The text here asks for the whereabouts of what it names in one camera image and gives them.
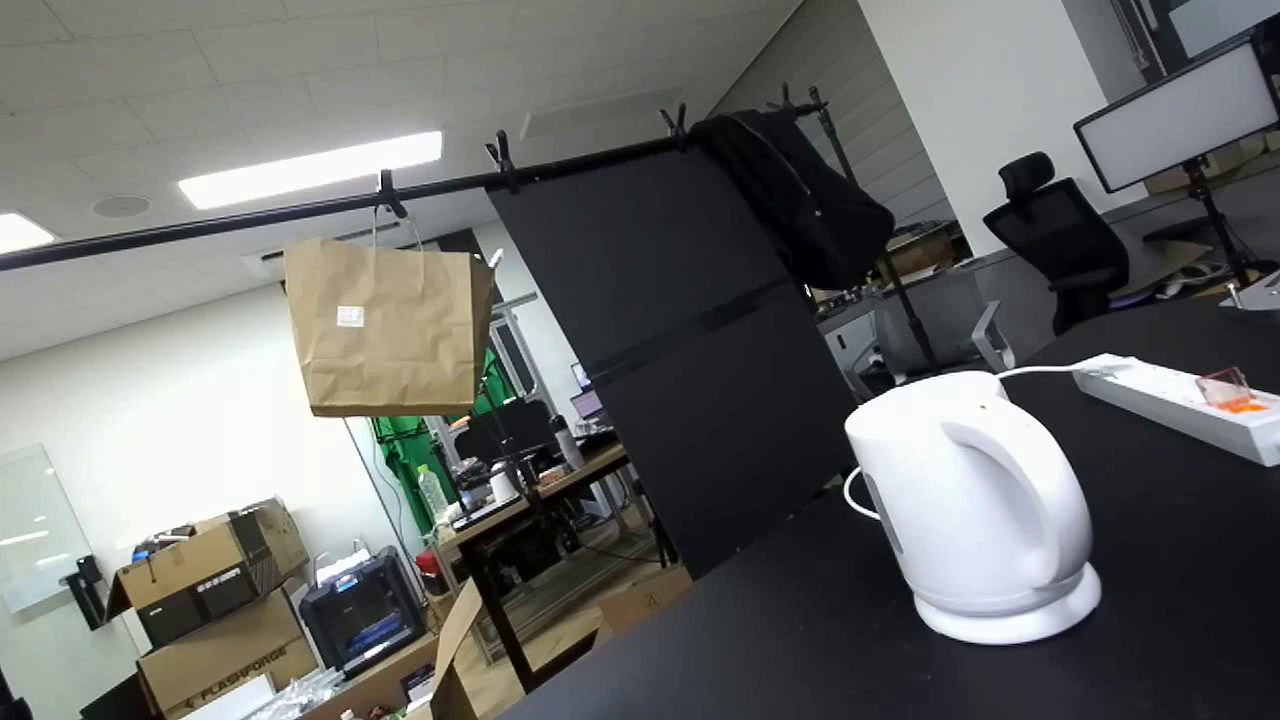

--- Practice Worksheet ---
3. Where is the black horizontal pole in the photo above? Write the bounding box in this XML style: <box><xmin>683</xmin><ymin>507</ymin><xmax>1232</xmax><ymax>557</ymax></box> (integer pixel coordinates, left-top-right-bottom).
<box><xmin>0</xmin><ymin>99</ymin><xmax>832</xmax><ymax>278</ymax></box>

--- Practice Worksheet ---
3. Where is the computer monitor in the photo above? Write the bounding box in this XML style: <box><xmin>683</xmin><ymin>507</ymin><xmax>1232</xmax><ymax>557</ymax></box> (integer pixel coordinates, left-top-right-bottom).
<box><xmin>1076</xmin><ymin>45</ymin><xmax>1280</xmax><ymax>193</ymax></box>

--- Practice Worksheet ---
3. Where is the lower cardboard box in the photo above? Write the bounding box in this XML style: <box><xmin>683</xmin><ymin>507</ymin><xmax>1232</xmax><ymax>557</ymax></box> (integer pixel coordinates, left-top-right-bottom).
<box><xmin>142</xmin><ymin>593</ymin><xmax>316</xmax><ymax>717</ymax></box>

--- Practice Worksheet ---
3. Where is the black hanging bag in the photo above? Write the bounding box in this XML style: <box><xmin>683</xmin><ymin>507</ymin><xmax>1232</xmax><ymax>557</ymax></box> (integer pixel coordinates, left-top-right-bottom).
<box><xmin>693</xmin><ymin>111</ymin><xmax>895</xmax><ymax>288</ymax></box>

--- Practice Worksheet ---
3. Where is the white power strip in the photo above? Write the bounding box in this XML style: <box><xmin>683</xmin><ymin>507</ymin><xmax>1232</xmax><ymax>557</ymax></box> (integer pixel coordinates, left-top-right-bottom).
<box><xmin>1073</xmin><ymin>354</ymin><xmax>1280</xmax><ymax>469</ymax></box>

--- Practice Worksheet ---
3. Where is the black office chair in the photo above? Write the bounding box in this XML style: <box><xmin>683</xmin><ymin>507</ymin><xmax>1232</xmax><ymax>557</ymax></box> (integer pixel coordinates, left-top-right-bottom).
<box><xmin>983</xmin><ymin>152</ymin><xmax>1128</xmax><ymax>333</ymax></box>

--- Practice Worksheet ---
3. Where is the open cardboard box flap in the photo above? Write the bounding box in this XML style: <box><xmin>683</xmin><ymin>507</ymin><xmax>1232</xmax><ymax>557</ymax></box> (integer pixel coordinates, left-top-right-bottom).
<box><xmin>404</xmin><ymin>582</ymin><xmax>486</xmax><ymax>720</ymax></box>

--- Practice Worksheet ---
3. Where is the upper cardboard box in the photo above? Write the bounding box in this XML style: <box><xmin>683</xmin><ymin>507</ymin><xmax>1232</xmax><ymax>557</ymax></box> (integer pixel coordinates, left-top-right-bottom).
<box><xmin>108</xmin><ymin>500</ymin><xmax>307</xmax><ymax>649</ymax></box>

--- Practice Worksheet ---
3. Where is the black backdrop panel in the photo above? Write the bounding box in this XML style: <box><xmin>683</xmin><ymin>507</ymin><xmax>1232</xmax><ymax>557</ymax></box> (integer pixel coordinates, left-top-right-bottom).
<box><xmin>494</xmin><ymin>147</ymin><xmax>852</xmax><ymax>575</ymax></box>

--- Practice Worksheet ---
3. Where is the black 3d printer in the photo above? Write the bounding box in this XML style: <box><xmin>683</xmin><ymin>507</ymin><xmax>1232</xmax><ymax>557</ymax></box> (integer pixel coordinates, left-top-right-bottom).
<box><xmin>302</xmin><ymin>551</ymin><xmax>424</xmax><ymax>676</ymax></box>

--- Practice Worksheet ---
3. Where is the green cloth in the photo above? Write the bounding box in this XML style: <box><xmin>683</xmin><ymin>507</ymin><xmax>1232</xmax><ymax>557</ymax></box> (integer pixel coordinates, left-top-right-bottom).
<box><xmin>373</xmin><ymin>354</ymin><xmax>517</xmax><ymax>532</ymax></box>

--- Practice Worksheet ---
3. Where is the brown paper bag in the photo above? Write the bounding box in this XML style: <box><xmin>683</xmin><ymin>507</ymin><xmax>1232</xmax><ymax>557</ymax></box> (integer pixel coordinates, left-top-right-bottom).
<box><xmin>286</xmin><ymin>239</ymin><xmax>494</xmax><ymax>417</ymax></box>

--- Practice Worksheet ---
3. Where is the cardboard box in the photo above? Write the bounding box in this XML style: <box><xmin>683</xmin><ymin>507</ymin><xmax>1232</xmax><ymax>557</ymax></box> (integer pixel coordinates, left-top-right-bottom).
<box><xmin>108</xmin><ymin>500</ymin><xmax>307</xmax><ymax>649</ymax></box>
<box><xmin>142</xmin><ymin>593</ymin><xmax>316</xmax><ymax>717</ymax></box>

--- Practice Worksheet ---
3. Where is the white electric kettle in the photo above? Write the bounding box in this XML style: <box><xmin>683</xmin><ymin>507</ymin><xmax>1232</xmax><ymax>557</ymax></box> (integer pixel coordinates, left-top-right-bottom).
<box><xmin>846</xmin><ymin>372</ymin><xmax>1104</xmax><ymax>645</ymax></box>

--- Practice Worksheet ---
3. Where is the white kettle cable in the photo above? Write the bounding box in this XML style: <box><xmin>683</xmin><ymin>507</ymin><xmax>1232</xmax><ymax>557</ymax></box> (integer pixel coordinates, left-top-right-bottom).
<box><xmin>838</xmin><ymin>464</ymin><xmax>889</xmax><ymax>528</ymax></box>

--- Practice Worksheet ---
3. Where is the wooden desk with black legs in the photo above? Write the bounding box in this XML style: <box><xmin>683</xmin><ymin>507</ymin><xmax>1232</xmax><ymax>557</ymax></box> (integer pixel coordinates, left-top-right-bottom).
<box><xmin>447</xmin><ymin>444</ymin><xmax>634</xmax><ymax>693</ymax></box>

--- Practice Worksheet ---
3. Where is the white power strip cable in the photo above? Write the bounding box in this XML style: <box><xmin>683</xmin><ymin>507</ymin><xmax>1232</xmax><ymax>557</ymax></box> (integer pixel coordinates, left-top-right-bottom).
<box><xmin>995</xmin><ymin>356</ymin><xmax>1091</xmax><ymax>390</ymax></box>

